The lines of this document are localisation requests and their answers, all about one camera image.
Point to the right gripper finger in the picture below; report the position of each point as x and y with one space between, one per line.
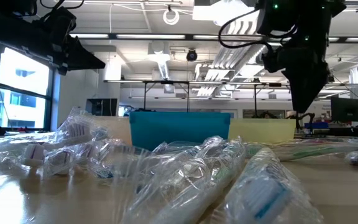
296 87
314 84

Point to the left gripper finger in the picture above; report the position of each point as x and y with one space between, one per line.
79 51
79 64

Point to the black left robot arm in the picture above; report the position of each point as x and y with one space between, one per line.
11 28

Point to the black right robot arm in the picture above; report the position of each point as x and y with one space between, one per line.
300 18

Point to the black computer monitor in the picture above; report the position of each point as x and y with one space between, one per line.
346 109

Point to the blue storage box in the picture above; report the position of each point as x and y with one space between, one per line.
317 125

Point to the yellow plastic bin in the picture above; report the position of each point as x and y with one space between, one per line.
259 130

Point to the orange plastic bin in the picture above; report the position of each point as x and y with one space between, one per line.
113 130

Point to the white ceiling light panel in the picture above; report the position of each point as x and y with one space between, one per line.
222 11

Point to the small teal plastic bin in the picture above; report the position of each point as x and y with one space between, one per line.
179 129

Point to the large window dark frame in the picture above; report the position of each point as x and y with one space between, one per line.
23 71

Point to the silver ventilation duct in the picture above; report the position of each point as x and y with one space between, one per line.
160 56

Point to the black metal gantry frame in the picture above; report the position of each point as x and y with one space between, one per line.
166 82

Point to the black ceiling dome camera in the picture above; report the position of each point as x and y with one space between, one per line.
191 56

